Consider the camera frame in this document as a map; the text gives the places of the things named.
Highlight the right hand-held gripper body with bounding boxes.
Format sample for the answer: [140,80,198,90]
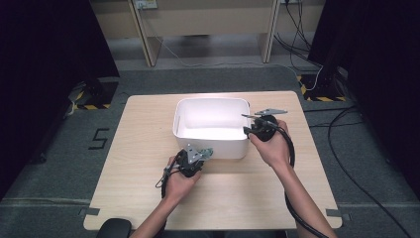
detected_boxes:
[242,108,289,143]

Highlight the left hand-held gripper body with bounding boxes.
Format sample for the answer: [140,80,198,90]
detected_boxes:
[174,143,214,179]

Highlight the light blue textured cloth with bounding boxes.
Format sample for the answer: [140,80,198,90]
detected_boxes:
[198,148,214,161]

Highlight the white plastic bin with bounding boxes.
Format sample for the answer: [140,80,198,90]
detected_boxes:
[172,96,252,161]

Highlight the person's right hand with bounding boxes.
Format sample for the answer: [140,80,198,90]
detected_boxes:
[248,119,293,170]

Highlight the person's left hand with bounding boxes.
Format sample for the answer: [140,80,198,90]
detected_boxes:
[163,155,202,202]

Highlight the black hazard-striped stand base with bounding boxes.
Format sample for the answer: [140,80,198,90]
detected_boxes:
[70,80,119,111]
[296,72,348,103]

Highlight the black chair armrest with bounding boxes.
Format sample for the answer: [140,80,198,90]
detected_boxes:
[96,217,133,238]

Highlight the grey tape strip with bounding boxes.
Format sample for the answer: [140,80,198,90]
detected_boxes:
[326,208,351,222]
[78,207,101,216]

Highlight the black curtain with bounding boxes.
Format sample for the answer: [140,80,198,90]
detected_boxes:
[308,0,420,199]
[0,0,121,199]

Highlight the right hand-held gripper cable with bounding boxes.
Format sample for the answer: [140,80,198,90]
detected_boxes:
[256,118,330,238]

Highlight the long black floor cable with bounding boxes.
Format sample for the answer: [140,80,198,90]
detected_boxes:
[326,105,414,238]

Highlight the bundle of black cables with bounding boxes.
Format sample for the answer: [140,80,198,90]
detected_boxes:
[272,0,324,72]

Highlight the white wall socket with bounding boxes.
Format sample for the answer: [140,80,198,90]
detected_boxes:
[134,0,158,10]

